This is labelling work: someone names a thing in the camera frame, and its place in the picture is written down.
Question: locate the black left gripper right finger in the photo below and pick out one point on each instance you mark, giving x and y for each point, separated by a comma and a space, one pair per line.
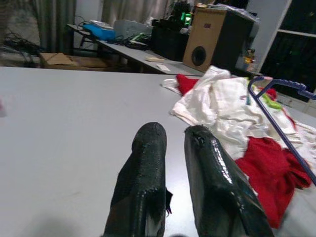
212, 177

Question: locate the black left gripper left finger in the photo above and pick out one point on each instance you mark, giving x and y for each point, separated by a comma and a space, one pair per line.
145, 160

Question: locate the red shirt plaid pocket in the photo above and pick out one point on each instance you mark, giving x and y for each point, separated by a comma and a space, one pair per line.
266, 168

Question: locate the white shirt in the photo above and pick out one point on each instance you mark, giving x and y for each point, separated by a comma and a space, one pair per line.
222, 103

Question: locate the purple plastic hanger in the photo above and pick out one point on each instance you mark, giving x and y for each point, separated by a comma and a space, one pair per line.
271, 119

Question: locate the white paper card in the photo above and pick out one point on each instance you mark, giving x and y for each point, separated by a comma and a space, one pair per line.
163, 67

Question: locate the grey work table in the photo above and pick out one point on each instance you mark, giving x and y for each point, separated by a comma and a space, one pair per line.
138, 55

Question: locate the black equipment case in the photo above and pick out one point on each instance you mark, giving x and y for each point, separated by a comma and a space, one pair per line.
170, 42

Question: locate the brown cardboard box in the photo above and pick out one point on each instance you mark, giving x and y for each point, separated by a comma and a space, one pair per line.
64, 60

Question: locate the white plastic box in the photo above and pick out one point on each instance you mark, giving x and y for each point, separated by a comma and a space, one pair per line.
130, 28

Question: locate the blue bag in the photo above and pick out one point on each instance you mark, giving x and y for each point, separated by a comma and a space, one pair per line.
101, 32

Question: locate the wooden front loudspeaker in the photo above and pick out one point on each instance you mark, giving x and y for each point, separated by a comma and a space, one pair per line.
202, 37

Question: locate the black device green light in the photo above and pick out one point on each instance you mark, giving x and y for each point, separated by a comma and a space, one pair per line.
185, 18

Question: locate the grey window curtain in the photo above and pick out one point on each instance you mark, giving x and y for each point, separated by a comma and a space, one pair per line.
133, 10
54, 24

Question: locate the white table black frame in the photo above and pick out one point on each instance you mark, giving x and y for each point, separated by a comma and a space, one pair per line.
74, 123

